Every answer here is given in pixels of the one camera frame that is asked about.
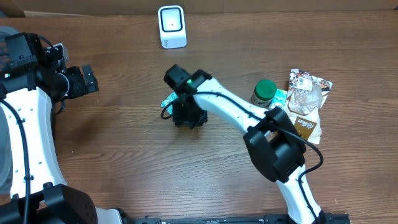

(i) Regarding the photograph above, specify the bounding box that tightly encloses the green lid jar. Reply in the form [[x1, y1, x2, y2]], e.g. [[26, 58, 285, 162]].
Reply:
[[251, 80, 277, 108]]

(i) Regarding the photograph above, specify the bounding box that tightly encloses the teal snack packet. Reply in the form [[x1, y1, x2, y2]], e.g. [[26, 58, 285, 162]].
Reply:
[[161, 91, 178, 108]]

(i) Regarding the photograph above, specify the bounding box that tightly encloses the white barcode scanner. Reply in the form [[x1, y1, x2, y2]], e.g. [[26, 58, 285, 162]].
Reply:
[[157, 5, 187, 49]]

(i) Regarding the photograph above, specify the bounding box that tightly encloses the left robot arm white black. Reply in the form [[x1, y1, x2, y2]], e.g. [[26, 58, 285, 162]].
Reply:
[[1, 27, 125, 223]]

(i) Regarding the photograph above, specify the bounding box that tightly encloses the teal tissue pack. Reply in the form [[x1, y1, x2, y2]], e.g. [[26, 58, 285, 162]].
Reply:
[[268, 89, 287, 110]]

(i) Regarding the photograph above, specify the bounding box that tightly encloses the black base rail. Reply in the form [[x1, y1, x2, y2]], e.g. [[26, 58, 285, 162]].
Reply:
[[117, 208, 351, 224]]

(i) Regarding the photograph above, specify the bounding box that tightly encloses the beige brown food pouch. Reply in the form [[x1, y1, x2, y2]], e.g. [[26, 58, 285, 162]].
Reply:
[[276, 68, 333, 144]]

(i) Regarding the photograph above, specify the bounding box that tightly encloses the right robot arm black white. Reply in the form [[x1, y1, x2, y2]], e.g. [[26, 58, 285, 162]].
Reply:
[[164, 65, 323, 223]]

